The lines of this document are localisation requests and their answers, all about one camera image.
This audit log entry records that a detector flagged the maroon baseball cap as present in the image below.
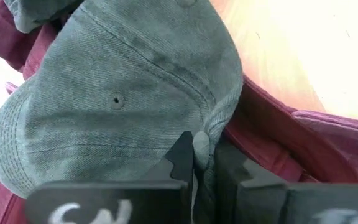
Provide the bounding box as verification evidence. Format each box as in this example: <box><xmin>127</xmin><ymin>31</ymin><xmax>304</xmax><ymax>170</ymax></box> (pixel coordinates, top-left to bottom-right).
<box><xmin>0</xmin><ymin>0</ymin><xmax>58</xmax><ymax>94</ymax></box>
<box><xmin>291</xmin><ymin>109</ymin><xmax>358</xmax><ymax>185</ymax></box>
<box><xmin>0</xmin><ymin>76</ymin><xmax>358</xmax><ymax>224</ymax></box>

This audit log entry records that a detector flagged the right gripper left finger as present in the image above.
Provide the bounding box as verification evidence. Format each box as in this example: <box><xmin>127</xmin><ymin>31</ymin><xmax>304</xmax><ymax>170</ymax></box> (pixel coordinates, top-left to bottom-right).
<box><xmin>24</xmin><ymin>130</ymin><xmax>195</xmax><ymax>224</ymax></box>

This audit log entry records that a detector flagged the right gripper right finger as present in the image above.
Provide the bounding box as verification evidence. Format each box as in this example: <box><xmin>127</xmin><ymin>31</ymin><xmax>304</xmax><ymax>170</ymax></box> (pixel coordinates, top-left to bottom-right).
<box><xmin>213</xmin><ymin>139</ymin><xmax>358</xmax><ymax>224</ymax></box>

